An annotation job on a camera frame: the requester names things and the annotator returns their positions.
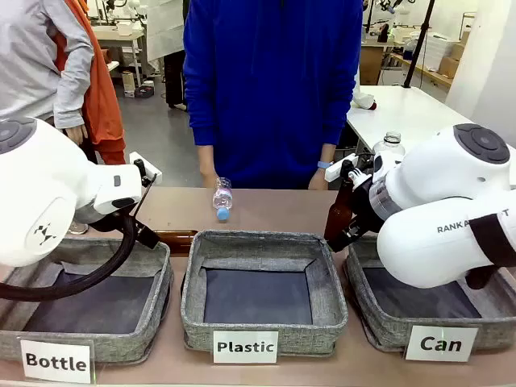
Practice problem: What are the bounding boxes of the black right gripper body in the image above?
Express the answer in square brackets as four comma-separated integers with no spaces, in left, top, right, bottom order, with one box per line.
[351,178,389,235]

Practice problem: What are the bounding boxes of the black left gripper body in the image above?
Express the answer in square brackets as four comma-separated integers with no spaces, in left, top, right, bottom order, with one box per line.
[134,218,162,250]

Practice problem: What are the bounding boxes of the brown glass bottle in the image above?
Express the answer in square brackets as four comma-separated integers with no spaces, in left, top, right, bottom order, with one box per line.
[152,228,199,256]
[323,177,364,243]

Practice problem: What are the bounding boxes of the large clear plastic bottle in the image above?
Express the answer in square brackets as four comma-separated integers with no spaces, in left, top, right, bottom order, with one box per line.
[371,131,406,161]

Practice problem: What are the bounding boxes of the small blue-capped plastic bottle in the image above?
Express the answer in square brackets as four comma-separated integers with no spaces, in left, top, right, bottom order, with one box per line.
[211,177,235,223]

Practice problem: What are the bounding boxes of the blue-sweater person's right forearm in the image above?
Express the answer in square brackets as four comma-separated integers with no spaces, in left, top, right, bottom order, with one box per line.
[197,144,217,173]

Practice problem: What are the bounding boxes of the grey fabric basket labelled Bottle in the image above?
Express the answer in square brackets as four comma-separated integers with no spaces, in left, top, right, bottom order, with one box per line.
[0,235,175,364]

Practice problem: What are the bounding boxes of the grey fabric basket labelled Plastic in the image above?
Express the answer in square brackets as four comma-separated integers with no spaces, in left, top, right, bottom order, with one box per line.
[180,229,349,358]

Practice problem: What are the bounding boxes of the white Can label card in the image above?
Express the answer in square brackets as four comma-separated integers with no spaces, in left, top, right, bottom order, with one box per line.
[405,325,480,363]

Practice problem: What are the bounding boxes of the grey fabric basket labelled Can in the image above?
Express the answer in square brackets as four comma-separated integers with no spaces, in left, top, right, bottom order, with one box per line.
[342,235,516,352]

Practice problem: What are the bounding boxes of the blue-sweater person's left hand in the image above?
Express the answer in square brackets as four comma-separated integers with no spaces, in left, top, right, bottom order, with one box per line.
[308,167,330,190]

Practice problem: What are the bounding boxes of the blue-sweater person's right hand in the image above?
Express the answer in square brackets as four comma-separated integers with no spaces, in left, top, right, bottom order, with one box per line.
[200,169,222,189]

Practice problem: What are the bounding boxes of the grey-shirt person's hand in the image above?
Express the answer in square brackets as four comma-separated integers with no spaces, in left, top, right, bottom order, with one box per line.
[63,123,89,148]

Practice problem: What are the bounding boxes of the white background table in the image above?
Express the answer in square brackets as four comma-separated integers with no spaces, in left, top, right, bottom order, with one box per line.
[345,84,516,162]

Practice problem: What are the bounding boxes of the white and red object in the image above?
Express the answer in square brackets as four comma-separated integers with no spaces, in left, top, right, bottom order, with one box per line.
[352,93,378,111]

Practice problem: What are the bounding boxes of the orange jacket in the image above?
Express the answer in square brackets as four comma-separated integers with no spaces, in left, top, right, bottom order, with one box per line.
[54,0,128,166]

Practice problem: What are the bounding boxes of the white Plastic label card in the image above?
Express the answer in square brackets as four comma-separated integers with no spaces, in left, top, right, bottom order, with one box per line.
[212,330,280,365]

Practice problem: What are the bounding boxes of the small box on floor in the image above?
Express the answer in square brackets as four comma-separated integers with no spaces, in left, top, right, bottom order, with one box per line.
[121,70,137,98]

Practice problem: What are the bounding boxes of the white Bottle label card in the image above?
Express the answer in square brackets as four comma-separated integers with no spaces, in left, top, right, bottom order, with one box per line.
[19,339,96,385]

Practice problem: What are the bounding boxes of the person in blue sweater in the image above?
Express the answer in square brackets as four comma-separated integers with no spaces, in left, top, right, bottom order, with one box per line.
[183,0,364,190]

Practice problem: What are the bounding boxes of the black tripod pole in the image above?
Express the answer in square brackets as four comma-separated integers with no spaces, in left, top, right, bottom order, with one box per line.
[402,0,437,89]

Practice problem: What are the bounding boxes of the cardboard boxes stack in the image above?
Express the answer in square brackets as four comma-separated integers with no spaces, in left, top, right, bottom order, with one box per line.
[437,30,472,78]

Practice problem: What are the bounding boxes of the light wooden background table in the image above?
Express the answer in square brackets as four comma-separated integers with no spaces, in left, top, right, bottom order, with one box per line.
[93,30,146,88]

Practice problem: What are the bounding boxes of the white hanging cloth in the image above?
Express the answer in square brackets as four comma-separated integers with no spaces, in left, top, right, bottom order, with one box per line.
[144,0,187,64]

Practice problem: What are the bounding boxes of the person in grey shirt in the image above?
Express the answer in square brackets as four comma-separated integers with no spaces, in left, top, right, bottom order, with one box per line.
[0,0,106,166]

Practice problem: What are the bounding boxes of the black corrugated cable hose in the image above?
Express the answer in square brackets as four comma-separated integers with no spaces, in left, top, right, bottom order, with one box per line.
[0,211,139,302]

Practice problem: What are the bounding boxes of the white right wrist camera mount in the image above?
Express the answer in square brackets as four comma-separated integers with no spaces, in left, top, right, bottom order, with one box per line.
[325,152,364,189]

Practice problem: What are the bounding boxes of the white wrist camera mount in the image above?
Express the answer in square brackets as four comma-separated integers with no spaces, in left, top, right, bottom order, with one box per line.
[128,152,164,188]
[325,152,364,189]

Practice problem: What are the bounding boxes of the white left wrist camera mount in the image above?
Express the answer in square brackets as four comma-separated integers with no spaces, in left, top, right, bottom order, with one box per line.
[128,152,164,188]

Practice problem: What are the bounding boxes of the black strap on arm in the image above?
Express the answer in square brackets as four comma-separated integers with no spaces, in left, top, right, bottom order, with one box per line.
[465,213,516,291]

